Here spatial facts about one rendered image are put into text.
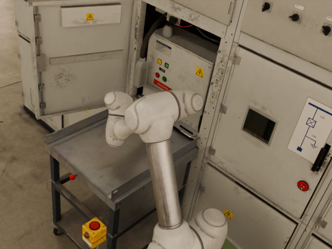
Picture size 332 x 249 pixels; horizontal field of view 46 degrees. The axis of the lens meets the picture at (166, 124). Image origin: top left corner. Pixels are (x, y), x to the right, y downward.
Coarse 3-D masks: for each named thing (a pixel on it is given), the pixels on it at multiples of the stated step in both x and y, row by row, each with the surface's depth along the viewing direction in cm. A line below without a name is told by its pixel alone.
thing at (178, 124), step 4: (140, 96) 264; (176, 124) 250; (180, 124) 248; (184, 124) 245; (180, 128) 249; (184, 128) 247; (188, 128) 244; (192, 128) 243; (188, 132) 245; (192, 132) 243; (196, 136) 242
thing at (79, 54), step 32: (32, 0) 202; (64, 0) 208; (96, 0) 217; (128, 0) 226; (32, 32) 209; (64, 32) 221; (96, 32) 231; (128, 32) 242; (32, 64) 221; (64, 64) 233; (96, 64) 244; (128, 64) 253; (64, 96) 246; (96, 96) 258
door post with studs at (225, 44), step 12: (240, 0) 184; (228, 36) 195; (228, 48) 198; (216, 60) 206; (216, 72) 209; (216, 84) 212; (216, 96) 215; (204, 120) 228; (204, 132) 232; (204, 144) 235; (192, 180) 255; (192, 192) 259
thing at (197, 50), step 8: (160, 32) 239; (176, 32) 242; (184, 32) 244; (168, 40) 230; (176, 40) 233; (184, 40) 234; (192, 40) 236; (200, 40) 237; (184, 48) 224; (192, 48) 226; (200, 48) 228; (208, 48) 229; (216, 48) 231; (200, 56) 218; (208, 56) 221; (216, 56) 222; (208, 88) 224
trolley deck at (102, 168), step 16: (96, 128) 242; (64, 144) 227; (80, 144) 228; (96, 144) 230; (128, 144) 234; (144, 144) 236; (176, 144) 241; (64, 160) 217; (80, 160) 218; (96, 160) 220; (112, 160) 221; (128, 160) 223; (144, 160) 225; (176, 160) 229; (80, 176) 211; (96, 176) 209; (112, 176) 211; (128, 176) 213; (96, 192) 205; (128, 192) 203; (112, 208) 200
